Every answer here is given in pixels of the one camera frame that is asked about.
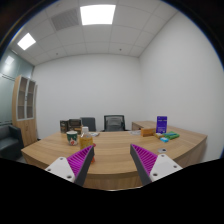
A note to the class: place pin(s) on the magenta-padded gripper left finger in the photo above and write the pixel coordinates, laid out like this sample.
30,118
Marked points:
77,161

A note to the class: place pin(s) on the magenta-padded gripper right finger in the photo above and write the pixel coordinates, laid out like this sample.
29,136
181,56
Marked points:
146,160

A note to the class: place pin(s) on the yellow tea bottle white cap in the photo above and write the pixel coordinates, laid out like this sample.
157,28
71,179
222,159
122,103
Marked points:
86,140

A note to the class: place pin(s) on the small round grey disc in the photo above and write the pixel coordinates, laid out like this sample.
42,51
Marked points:
162,150

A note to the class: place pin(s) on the green and white mug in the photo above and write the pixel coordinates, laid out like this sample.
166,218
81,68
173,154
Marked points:
72,138

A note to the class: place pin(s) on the blue small box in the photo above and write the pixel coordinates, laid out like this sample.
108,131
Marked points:
164,139

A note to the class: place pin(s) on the tan small box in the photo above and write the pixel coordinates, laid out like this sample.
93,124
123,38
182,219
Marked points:
158,135

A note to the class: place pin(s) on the white and green leaflet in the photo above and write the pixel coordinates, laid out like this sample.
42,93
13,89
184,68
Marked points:
95,134

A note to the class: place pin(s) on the green small box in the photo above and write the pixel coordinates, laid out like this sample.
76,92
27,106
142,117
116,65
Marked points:
171,135

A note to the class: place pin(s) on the wooden side desk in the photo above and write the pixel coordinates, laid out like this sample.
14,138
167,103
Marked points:
141,125

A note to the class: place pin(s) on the tall dark brown box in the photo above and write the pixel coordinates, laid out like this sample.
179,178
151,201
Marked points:
64,126

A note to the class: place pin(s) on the purple standing box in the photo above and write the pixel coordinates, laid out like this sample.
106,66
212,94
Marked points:
161,124

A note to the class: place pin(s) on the dark padded office chair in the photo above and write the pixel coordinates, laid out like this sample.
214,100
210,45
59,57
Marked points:
89,123

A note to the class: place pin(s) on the black mesh office chair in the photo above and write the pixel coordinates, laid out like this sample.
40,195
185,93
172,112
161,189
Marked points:
114,123

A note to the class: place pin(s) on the wooden shelf cabinet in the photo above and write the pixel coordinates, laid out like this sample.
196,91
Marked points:
26,126

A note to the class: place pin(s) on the black leather sofa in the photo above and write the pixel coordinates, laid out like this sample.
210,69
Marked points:
10,141

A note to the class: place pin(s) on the small square ceiling light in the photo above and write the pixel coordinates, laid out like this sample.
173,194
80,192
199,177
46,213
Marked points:
26,41

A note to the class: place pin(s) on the ceiling air vent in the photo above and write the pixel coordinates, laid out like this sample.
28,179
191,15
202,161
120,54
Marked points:
65,19

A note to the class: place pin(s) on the large square ceiling light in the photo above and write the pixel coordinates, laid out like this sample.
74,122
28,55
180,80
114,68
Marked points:
98,14

